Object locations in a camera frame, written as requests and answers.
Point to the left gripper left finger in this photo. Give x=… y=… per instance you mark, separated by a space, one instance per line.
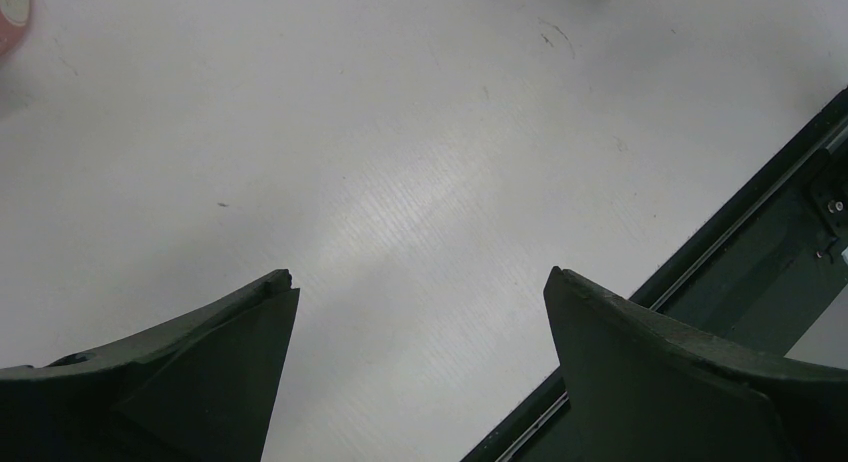
x=199 y=387

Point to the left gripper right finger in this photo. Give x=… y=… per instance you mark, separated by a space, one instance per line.
x=645 y=387

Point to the pink mug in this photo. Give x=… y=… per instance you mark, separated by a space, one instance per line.
x=15 y=15

